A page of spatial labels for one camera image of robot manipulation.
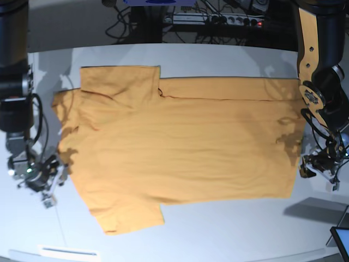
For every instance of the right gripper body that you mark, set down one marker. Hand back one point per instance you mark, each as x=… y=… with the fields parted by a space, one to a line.
x=42 y=176

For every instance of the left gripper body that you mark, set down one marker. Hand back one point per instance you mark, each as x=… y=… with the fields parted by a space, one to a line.
x=325 y=162

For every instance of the yellow T-shirt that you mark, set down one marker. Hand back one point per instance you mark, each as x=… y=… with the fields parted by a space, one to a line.
x=134 y=141

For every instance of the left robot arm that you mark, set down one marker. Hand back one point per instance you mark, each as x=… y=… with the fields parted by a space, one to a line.
x=320 y=27

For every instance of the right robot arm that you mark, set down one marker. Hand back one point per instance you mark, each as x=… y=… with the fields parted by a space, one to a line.
x=22 y=115

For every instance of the tablet screen on stand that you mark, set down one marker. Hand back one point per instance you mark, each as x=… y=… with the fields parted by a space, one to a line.
x=339 y=235

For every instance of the white flat bar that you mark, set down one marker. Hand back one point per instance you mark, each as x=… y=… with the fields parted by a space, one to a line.
x=42 y=248

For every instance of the white power strip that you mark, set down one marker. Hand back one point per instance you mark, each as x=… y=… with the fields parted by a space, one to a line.
x=230 y=19

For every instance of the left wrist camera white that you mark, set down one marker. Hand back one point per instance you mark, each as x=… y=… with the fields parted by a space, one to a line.
x=332 y=187

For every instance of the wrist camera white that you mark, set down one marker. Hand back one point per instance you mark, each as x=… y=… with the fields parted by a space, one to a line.
x=332 y=187
x=49 y=201

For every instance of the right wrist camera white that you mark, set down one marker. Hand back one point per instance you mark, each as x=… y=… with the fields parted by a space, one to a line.
x=49 y=201

